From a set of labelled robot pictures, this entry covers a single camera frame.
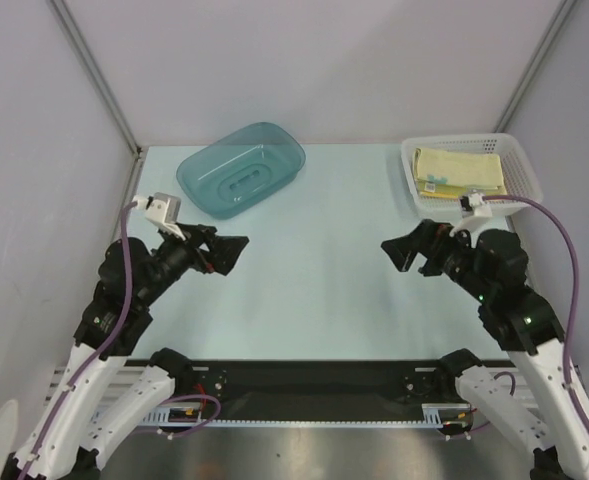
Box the teal transparent plastic bin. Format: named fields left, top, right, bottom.
left=176, top=122, right=306, bottom=220

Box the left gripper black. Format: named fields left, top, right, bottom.
left=138, top=219, right=249, bottom=306

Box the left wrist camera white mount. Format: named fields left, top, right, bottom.
left=132, top=192, right=186, bottom=240

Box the teal and yellow towel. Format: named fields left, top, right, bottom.
left=412, top=147, right=505, bottom=190

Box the white perforated plastic basket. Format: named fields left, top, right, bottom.
left=400, top=133, right=543, bottom=221

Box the yellow chick face towel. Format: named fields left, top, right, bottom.
left=418, top=183, right=507, bottom=200

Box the left aluminium frame post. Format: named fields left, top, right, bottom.
left=46, top=0, right=141, bottom=158

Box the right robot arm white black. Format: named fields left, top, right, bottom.
left=381, top=220, right=589, bottom=479

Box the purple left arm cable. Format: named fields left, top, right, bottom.
left=16, top=199, right=223, bottom=480

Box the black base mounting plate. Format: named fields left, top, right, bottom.
left=192, top=360, right=469, bottom=423

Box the aluminium frame post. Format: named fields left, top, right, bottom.
left=493, top=0, right=582, bottom=133
left=46, top=0, right=141, bottom=158

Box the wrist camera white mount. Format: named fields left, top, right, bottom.
left=450, top=190, right=493, bottom=237
left=132, top=192, right=186, bottom=240

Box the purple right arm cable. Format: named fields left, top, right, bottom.
left=443, top=194, right=589, bottom=474

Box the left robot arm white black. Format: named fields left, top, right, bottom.
left=0, top=223, right=249, bottom=479

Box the right aluminium frame post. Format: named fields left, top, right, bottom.
left=493, top=0, right=582, bottom=133

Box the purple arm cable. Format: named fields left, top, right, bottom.
left=16, top=199, right=223, bottom=480
left=443, top=194, right=589, bottom=474

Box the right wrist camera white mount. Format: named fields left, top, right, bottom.
left=450, top=190, right=493, bottom=237

